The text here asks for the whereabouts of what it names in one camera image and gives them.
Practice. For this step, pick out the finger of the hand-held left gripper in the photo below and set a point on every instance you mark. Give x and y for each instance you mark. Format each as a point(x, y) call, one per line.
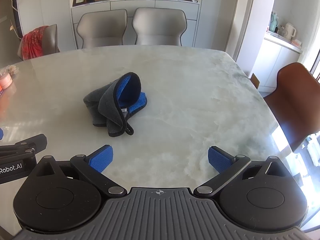
point(35, 141)
point(1, 133)

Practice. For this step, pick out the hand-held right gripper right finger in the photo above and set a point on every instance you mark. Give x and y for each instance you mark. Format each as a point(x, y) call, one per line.
point(220, 160)

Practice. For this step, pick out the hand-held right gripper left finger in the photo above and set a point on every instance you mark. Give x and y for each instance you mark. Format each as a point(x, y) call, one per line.
point(101, 158)

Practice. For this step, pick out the blue and grey towel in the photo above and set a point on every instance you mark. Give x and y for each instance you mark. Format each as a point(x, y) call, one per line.
point(107, 107)

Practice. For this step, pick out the pink round container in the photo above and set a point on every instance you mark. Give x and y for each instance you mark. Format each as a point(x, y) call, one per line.
point(5, 80)

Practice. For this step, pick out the clear plastic bag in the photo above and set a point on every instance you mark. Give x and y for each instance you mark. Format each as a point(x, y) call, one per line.
point(11, 69)

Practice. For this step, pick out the brown leather chair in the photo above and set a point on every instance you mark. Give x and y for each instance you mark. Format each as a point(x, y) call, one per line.
point(295, 105)

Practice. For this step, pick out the red patterned cloth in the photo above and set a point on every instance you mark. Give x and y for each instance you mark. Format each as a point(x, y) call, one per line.
point(33, 42)

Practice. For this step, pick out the beige chair with red cloth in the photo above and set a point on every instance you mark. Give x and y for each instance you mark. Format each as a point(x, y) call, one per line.
point(51, 40)

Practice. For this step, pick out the white kitchen counter cabinet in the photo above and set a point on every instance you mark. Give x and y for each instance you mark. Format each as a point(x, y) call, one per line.
point(277, 60)

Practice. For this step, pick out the white branch decoration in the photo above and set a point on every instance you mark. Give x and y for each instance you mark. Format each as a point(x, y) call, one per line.
point(13, 15)

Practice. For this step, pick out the beige dining chair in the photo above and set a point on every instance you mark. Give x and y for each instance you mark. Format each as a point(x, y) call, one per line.
point(101, 28)
point(160, 26)

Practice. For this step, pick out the cream electric kettle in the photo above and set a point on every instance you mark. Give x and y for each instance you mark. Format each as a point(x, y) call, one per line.
point(289, 31)

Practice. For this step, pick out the green thermos jug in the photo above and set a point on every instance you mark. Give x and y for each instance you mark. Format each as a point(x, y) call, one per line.
point(273, 22)

